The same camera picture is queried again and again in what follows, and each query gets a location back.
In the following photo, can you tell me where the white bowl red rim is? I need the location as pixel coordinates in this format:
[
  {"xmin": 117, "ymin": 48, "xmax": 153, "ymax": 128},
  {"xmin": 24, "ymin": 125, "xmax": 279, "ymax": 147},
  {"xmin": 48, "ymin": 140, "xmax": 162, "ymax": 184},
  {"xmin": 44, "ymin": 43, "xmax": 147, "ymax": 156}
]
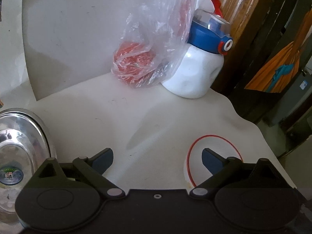
[{"xmin": 183, "ymin": 135, "xmax": 243, "ymax": 188}]

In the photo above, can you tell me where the steel plate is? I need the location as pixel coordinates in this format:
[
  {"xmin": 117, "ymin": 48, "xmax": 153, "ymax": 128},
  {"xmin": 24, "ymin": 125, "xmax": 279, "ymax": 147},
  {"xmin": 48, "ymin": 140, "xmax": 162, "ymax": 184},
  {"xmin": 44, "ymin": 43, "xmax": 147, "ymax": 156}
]
[{"xmin": 1, "ymin": 108, "xmax": 57, "ymax": 224}]

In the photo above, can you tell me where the red fruit in bag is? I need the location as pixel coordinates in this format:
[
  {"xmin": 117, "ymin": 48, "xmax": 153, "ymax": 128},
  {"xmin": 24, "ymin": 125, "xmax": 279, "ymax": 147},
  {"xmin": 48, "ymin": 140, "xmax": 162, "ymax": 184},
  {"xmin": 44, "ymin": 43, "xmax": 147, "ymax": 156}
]
[{"xmin": 112, "ymin": 41, "xmax": 156, "ymax": 86}]

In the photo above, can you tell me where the house drawings paper sheet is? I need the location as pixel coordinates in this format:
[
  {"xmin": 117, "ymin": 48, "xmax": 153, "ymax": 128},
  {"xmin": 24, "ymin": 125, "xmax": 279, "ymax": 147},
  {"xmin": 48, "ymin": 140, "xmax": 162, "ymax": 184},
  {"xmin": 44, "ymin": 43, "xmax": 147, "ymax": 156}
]
[{"xmin": 1, "ymin": 0, "xmax": 36, "ymax": 110}]

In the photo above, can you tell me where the white bottle blue lid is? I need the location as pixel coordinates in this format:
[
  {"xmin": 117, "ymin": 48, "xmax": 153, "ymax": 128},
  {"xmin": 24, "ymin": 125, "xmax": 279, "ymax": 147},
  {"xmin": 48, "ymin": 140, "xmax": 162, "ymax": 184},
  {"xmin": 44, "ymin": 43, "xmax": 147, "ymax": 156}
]
[{"xmin": 162, "ymin": 0, "xmax": 233, "ymax": 99}]

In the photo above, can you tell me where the clear plastic bag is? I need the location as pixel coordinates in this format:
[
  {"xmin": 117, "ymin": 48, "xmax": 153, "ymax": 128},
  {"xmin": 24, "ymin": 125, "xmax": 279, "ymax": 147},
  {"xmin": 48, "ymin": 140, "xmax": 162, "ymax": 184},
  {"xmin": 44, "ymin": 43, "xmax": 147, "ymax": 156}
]
[{"xmin": 113, "ymin": 0, "xmax": 197, "ymax": 88}]

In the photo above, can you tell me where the wooden chair frame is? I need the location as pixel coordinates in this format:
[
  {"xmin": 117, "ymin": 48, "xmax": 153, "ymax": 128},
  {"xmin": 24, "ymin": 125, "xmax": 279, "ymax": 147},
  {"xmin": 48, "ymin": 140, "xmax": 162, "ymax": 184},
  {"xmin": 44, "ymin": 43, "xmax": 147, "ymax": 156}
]
[{"xmin": 212, "ymin": 0, "xmax": 273, "ymax": 92}]

